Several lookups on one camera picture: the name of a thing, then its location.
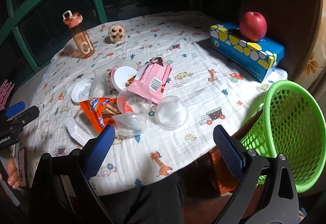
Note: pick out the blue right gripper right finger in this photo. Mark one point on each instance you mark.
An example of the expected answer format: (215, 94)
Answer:
(231, 151)

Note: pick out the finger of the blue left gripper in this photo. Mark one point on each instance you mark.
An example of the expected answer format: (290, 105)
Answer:
(15, 109)

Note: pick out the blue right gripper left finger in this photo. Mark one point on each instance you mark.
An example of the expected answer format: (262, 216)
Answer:
(97, 149)

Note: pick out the silver foil wrapper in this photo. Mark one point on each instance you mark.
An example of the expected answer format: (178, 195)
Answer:
(78, 133)

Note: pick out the orange snack wrapper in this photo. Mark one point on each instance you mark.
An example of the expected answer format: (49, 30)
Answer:
(100, 112)

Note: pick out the white round lid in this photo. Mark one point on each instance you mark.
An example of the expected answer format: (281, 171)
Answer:
(81, 91)

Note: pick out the clear plastic dome lid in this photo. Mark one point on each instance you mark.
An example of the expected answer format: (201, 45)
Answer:
(171, 113)

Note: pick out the clear round container white base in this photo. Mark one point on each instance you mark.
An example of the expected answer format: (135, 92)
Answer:
(120, 72)

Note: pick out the pink snack wrapper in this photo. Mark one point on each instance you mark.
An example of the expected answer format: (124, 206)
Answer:
(151, 79)

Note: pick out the green mesh trash basket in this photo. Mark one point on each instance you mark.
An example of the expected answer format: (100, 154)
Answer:
(292, 124)

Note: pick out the person's left hand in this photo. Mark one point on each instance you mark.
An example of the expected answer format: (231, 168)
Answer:
(13, 179)

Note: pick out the pink perforated mat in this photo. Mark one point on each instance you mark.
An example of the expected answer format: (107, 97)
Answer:
(5, 91)

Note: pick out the pink water bottle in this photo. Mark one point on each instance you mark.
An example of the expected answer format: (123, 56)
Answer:
(74, 21)

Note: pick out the blue yellow tissue box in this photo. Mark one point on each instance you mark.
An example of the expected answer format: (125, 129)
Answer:
(259, 59)

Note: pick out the cream skull toy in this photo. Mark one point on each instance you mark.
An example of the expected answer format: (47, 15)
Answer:
(116, 34)

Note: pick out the red apple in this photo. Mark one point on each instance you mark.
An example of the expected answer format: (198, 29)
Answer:
(253, 26)

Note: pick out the green window frame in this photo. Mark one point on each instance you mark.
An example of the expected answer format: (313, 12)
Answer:
(33, 31)

